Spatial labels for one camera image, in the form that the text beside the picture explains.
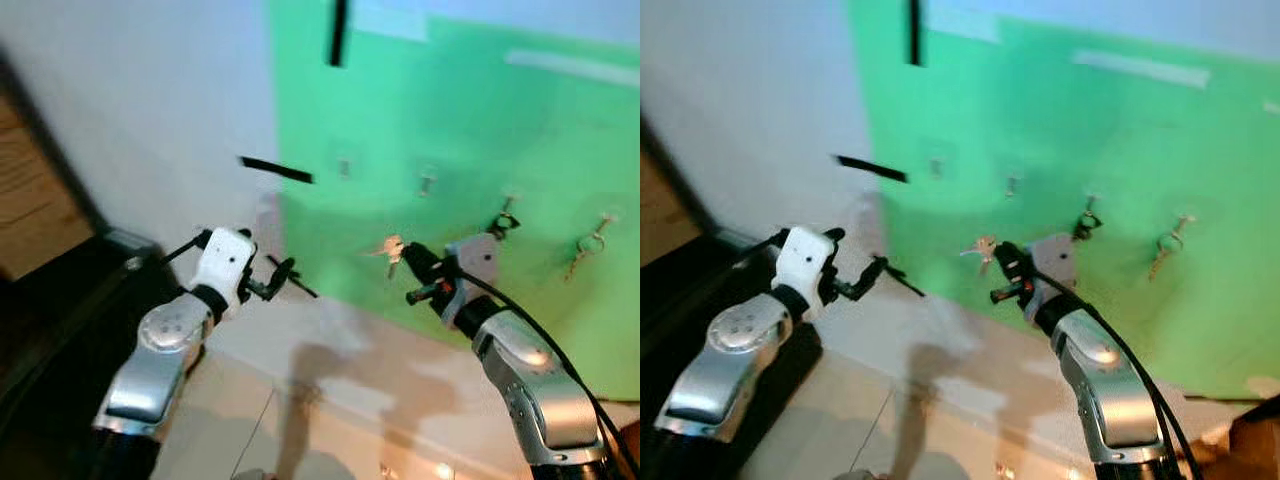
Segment wide white tape patch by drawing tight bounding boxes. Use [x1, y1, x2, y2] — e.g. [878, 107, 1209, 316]
[350, 0, 433, 43]
[925, 0, 1003, 43]

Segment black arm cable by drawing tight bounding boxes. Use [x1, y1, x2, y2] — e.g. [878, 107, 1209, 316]
[158, 232, 209, 267]
[1038, 272, 1205, 480]
[458, 272, 641, 477]

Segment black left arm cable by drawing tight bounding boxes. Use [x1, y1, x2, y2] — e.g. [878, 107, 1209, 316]
[158, 232, 209, 267]

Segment brown wooden object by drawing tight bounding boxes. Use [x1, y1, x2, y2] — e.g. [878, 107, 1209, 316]
[1226, 392, 1280, 480]

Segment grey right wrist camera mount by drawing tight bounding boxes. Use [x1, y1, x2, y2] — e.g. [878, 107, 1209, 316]
[1024, 232, 1078, 293]
[444, 232, 502, 293]

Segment narrow white tape strip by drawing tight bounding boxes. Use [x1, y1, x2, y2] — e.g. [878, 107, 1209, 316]
[503, 48, 641, 91]
[1073, 48, 1213, 91]

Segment green wall sheet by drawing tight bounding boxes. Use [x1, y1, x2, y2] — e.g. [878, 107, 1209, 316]
[847, 0, 1280, 401]
[264, 0, 641, 403]

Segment keys on round ring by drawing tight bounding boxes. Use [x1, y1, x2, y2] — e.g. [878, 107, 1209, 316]
[1148, 230, 1187, 283]
[563, 228, 609, 284]

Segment silver key bunch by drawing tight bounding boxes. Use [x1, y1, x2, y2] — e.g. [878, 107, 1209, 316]
[362, 234, 407, 280]
[958, 234, 999, 278]

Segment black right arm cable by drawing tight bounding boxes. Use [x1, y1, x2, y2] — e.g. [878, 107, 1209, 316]
[458, 272, 641, 477]
[1038, 272, 1205, 480]

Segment black tape strip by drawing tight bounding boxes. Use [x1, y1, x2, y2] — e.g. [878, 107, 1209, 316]
[834, 153, 910, 185]
[237, 155, 315, 186]
[907, 0, 926, 69]
[329, 0, 350, 69]

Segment dark low furniture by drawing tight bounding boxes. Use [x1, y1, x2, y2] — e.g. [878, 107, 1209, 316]
[0, 230, 206, 480]
[640, 230, 823, 480]

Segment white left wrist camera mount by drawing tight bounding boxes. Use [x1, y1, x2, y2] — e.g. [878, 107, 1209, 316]
[774, 225, 843, 313]
[188, 227, 258, 309]

